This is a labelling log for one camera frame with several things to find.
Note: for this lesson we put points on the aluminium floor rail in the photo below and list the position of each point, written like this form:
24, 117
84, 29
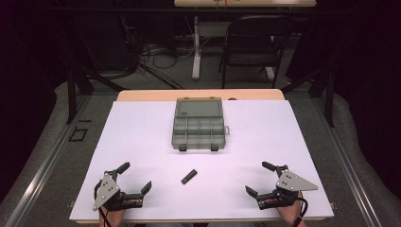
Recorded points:
47, 167
345, 164

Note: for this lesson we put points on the clear grey plastic organizer box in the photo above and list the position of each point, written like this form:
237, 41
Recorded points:
198, 126

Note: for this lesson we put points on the black folding chair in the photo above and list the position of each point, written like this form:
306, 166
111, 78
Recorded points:
249, 47

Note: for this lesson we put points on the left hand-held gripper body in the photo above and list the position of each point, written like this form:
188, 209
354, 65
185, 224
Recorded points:
106, 190

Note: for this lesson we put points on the wooden desk with white legs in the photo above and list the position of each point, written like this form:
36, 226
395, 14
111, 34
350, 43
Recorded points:
196, 63

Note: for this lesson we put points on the black metal stand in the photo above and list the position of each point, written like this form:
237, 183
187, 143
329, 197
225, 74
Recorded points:
72, 94
329, 94

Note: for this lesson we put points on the wooden table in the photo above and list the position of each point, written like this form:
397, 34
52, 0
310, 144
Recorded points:
201, 94

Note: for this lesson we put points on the small black rectangular block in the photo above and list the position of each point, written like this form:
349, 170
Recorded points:
189, 176

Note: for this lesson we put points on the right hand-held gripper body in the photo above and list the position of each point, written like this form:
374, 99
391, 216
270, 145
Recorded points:
294, 183

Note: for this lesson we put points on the person's left hand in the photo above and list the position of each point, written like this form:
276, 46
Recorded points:
114, 217

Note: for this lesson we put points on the person's right hand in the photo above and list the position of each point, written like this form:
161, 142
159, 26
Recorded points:
288, 214

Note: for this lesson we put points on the white board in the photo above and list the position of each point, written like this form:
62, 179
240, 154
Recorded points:
142, 142

